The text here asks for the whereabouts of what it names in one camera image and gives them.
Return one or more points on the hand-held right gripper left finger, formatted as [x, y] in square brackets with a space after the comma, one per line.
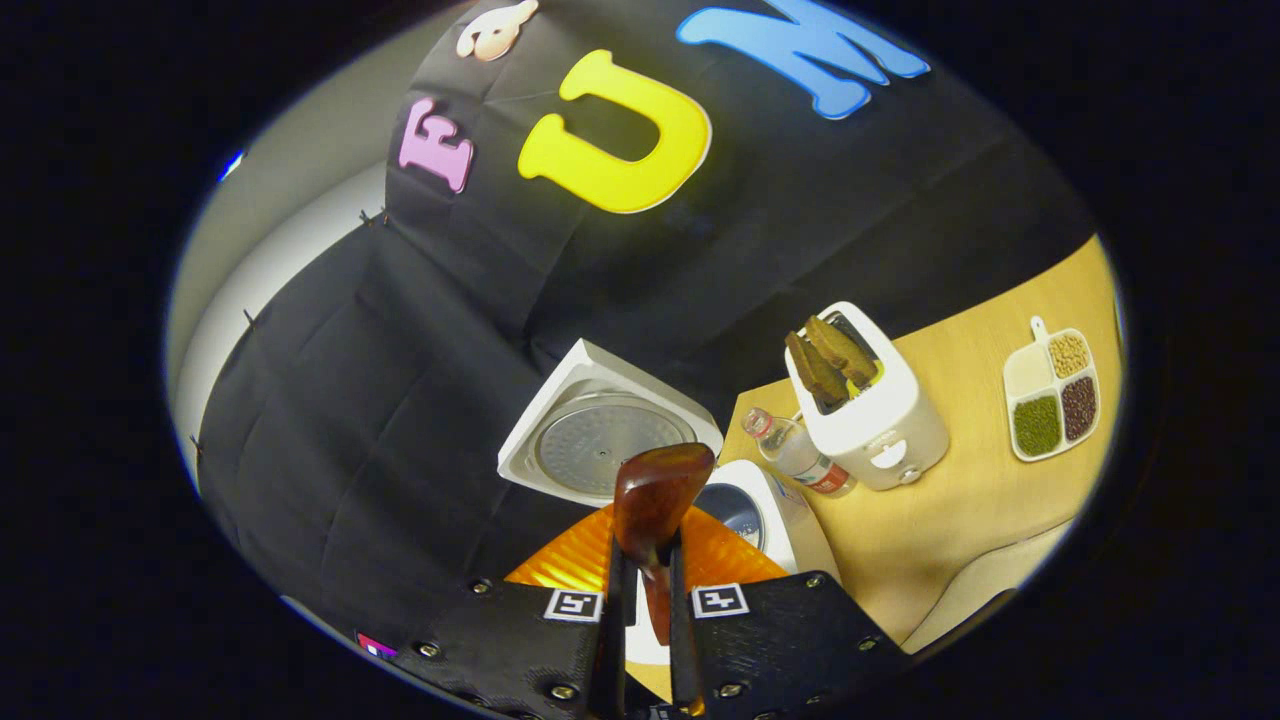
[520, 640]

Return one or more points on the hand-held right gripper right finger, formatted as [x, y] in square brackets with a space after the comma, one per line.
[780, 640]

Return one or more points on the brown wooden spoon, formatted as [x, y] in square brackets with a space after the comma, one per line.
[655, 500]

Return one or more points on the white rice cooker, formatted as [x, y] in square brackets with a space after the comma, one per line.
[590, 440]

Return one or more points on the clear plastic water bottle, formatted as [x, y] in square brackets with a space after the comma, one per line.
[800, 455]

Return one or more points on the white toaster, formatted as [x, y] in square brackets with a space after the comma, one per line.
[880, 420]

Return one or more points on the brown toast slice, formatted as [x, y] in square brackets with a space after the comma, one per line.
[845, 350]
[815, 372]

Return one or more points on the black backdrop cloth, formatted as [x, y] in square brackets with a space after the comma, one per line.
[400, 350]

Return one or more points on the white divided bean dish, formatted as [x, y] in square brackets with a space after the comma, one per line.
[1050, 395]

